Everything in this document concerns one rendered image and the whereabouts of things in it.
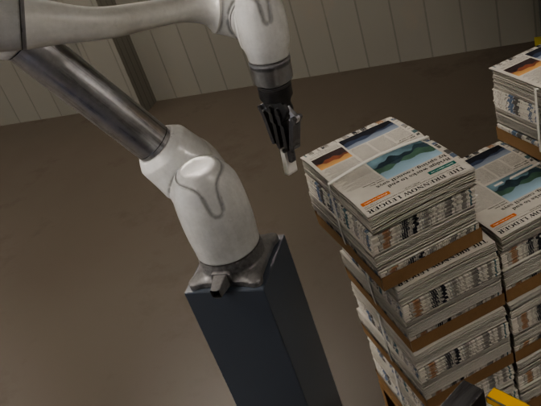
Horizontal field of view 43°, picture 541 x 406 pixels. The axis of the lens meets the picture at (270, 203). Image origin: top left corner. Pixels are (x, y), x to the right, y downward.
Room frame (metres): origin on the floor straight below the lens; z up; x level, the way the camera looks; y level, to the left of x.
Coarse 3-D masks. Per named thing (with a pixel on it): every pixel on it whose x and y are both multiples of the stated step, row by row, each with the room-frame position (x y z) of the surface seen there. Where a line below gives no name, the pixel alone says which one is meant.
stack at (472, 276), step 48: (480, 192) 1.50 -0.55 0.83; (528, 192) 1.43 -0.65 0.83; (528, 240) 1.32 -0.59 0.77; (432, 288) 1.26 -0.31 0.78; (480, 288) 1.28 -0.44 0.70; (384, 336) 1.42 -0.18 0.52; (480, 336) 1.28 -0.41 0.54; (528, 336) 1.31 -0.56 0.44; (432, 384) 1.25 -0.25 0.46; (480, 384) 1.28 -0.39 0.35; (528, 384) 1.30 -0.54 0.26
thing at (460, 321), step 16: (512, 288) 1.30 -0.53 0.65; (528, 288) 1.31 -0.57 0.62; (480, 304) 1.28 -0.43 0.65; (496, 304) 1.29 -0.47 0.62; (464, 320) 1.27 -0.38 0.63; (368, 336) 1.58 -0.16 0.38; (400, 336) 1.30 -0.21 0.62; (432, 336) 1.25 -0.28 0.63; (384, 352) 1.47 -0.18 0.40; (512, 352) 1.30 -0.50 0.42; (528, 352) 1.30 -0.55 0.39; (496, 368) 1.28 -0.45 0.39; (384, 384) 1.56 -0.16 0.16; (432, 400) 1.24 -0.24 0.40
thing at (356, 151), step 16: (368, 128) 1.63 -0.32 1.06; (384, 128) 1.59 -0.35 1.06; (400, 128) 1.57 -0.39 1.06; (336, 144) 1.59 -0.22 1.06; (352, 144) 1.56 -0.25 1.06; (368, 144) 1.54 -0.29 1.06; (384, 144) 1.51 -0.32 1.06; (304, 160) 1.57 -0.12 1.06; (320, 160) 1.54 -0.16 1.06; (336, 160) 1.51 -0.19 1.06; (352, 160) 1.49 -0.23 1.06; (320, 176) 1.48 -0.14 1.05; (320, 192) 1.51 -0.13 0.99; (320, 208) 1.54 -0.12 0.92; (336, 224) 1.45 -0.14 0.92
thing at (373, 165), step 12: (396, 144) 1.49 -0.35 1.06; (420, 144) 1.45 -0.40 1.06; (384, 156) 1.46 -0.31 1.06; (396, 156) 1.44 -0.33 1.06; (348, 168) 1.46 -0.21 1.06; (360, 168) 1.44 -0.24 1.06; (372, 168) 1.42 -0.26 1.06; (348, 180) 1.41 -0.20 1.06; (336, 192) 1.41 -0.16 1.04; (336, 204) 1.42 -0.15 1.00; (348, 240) 1.39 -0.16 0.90
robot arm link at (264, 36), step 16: (240, 0) 1.37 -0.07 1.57; (256, 0) 1.35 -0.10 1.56; (272, 0) 1.35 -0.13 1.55; (240, 16) 1.36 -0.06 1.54; (256, 16) 1.34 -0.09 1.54; (272, 16) 1.34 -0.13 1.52; (240, 32) 1.37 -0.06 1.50; (256, 32) 1.34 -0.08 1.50; (272, 32) 1.34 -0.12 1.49; (288, 32) 1.37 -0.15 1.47; (256, 48) 1.35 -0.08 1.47; (272, 48) 1.34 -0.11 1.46; (288, 48) 1.38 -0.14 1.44; (256, 64) 1.36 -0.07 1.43
